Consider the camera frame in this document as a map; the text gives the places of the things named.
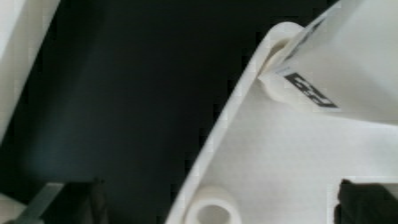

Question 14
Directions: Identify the white desk top tray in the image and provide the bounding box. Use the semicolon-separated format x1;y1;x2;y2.
166;22;398;224

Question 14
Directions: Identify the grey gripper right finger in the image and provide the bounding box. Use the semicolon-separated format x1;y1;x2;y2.
335;179;398;224

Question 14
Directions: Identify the white desk leg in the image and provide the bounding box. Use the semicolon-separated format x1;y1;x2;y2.
260;0;398;125

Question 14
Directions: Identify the white L-shaped obstacle fence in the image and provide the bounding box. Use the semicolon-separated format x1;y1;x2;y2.
0;0;61;142

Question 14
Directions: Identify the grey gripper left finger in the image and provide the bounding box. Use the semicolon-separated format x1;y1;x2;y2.
11;179;109;224

